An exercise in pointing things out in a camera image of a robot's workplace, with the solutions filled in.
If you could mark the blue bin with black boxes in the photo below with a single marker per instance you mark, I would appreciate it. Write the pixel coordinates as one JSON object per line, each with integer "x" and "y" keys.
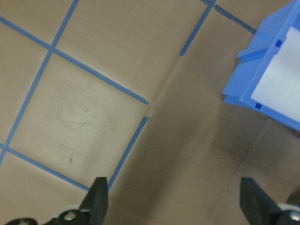
{"x": 246, "y": 82}

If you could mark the white paper bin liner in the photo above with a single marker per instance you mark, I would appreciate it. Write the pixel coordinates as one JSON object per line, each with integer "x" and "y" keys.
{"x": 281, "y": 82}

